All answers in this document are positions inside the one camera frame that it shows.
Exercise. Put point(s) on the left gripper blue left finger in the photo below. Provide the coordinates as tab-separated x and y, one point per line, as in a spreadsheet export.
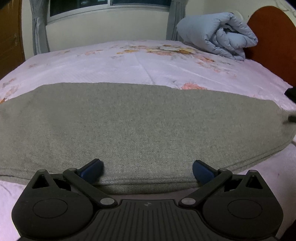
83	178

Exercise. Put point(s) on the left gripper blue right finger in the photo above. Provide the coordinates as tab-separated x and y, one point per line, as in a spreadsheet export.
211	180

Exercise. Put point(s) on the grey pants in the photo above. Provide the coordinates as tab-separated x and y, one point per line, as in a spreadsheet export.
147	136

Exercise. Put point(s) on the pink floral bed sheet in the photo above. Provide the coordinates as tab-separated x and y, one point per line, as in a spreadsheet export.
157	63

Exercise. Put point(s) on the red wooden headboard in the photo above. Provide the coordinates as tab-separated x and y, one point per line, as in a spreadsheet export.
275	49

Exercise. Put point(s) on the brown wooden door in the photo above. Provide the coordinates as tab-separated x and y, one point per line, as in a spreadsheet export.
11	42

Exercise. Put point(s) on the light blue rolled duvet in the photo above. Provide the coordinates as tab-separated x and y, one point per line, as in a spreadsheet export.
221	34

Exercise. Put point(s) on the right grey curtain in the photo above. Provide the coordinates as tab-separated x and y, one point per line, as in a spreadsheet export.
177	12

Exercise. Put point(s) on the grey curtain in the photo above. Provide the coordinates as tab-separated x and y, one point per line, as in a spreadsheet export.
177	12
39	9

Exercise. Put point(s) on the left grey curtain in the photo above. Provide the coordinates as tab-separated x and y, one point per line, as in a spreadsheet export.
39	9

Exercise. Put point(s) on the aluminium frame window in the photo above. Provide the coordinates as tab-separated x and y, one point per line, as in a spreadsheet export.
59	9

